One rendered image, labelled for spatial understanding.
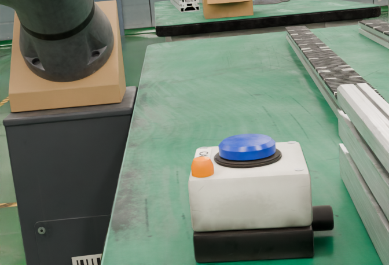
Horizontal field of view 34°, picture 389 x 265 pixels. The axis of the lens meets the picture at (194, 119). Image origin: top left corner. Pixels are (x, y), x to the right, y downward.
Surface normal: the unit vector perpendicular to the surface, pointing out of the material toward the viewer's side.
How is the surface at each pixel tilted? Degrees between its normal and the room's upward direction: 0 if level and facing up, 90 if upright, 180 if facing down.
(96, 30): 93
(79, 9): 120
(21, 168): 90
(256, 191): 90
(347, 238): 0
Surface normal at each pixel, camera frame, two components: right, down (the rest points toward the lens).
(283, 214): -0.07, 0.23
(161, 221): -0.08, -0.97
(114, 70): -0.04, -0.51
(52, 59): -0.10, 0.66
